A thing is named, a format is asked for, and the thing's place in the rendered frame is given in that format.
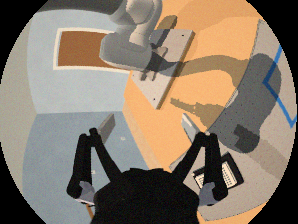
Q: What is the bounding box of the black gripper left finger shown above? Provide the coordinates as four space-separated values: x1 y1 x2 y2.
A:
66 113 136 205

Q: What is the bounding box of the blue tape outline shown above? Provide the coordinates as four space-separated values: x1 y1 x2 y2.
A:
262 45 297 128

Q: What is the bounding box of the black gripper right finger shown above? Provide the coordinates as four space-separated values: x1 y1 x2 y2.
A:
155 113 228 207

